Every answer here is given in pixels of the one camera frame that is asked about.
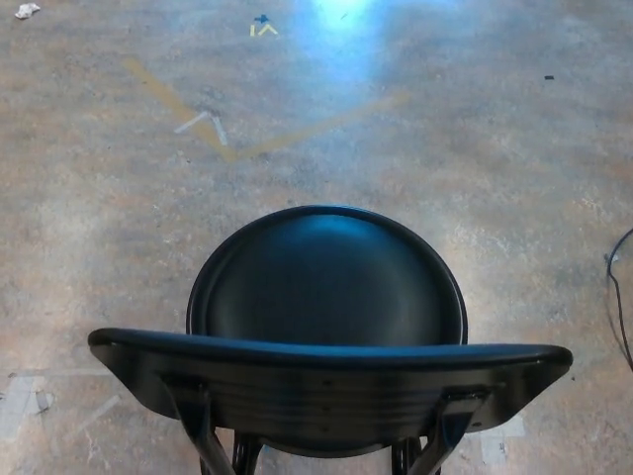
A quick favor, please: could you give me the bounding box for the black floor cable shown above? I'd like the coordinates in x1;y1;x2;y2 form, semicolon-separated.
603;236;633;373

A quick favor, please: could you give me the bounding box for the black swivel chair with backrest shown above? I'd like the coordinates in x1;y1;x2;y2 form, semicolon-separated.
87;205;574;475

